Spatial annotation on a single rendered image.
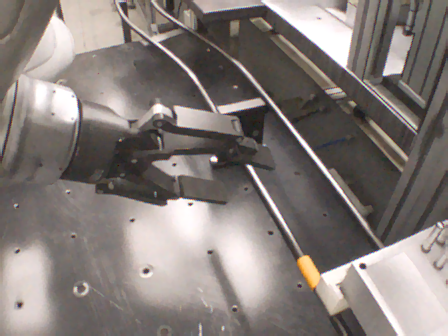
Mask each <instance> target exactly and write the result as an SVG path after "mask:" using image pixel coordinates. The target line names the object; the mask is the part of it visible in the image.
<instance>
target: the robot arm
mask: <svg viewBox="0 0 448 336"><path fill-rule="evenodd" d="M59 2H60V0H0V178H1V179H14V180H20V181H25V182H32V183H38V184H44V185H52V184H53V183H55V182H56V181H57V180H58V178H59V179H64V180H71V181H76V182H82V183H88V184H95V192H96V193H99V194H115V195H117V196H119V197H123V198H127V199H131V200H135V201H139V202H144V203H148V204H152V205H155V206H159V207H163V206H166V205H167V201H168V200H173V201H174V200H178V199H179V198H181V199H188V200H195V201H202V202H209V203H216V204H222V205H225V204H226V203H227V202H228V199H227V195H226V191H225V188H224V184H223V183H221V182H216V181H211V180H206V179H201V178H195V177H190V176H184V175H179V176H178V177H177V181H178V183H177V181H176V175H175V173H174V177H173V175H172V176H169V175H168V173H166V172H164V171H163V170H161V169H160V168H158V167H156V166H155V165H153V164H152V162H153V161H158V160H169V159H170V158H171V156H177V155H204V154H226V156H227V160H229V161H234V162H239V163H243V164H247V165H251V166H255V167H259V168H263V169H267V170H273V169H275V168H276V165H275V162H274V159H273V157H272V154H271V151H270V148H269V147H267V146H264V145H261V144H258V143H256V141H255V140H254V139H251V138H247V137H244V133H243V130H242V127H241V124H240V120H239V118H236V117H232V116H226V115H221V114H215V113H210V112H205V111H199V110H194V109H188V108H183V107H177V106H173V105H171V104H169V103H167V102H166V101H164V100H162V99H160V98H153V99H151V100H150V102H149V105H150V110H149V111H148V112H147V113H146V114H144V115H143V116H142V117H141V118H140V117H136V118H123V117H121V116H119V115H118V114H117V113H116V112H114V110H113V109H112V108H111V107H107V106H103V105H101V104H97V103H94V102H92V101H90V102H88V101H86V100H83V99H79V98H76V96H75V95H74V91H73V90H72V89H71V88H67V87H64V86H62V85H56V84H54V82H56V81H57V80H58V79H60V78H61V77H62V75H63V74H64V73H65V72H66V71H67V70H68V69H69V68H70V67H71V66H72V64H73V61H74V59H75V44H74V39H73V37H72V34H71V32H70V31H69V28H67V26H66V25H65V24H64V22H63V21H61V20H60V19H58V18H56V17H54V16H53V14H54V12H55V10H56V7H57V5H58V4H59ZM158 137H160V138H161V139H160V142H161V147H162V150H159V143H158V140H159V139H158ZM154 192H156V197H155V196H154Z"/></svg>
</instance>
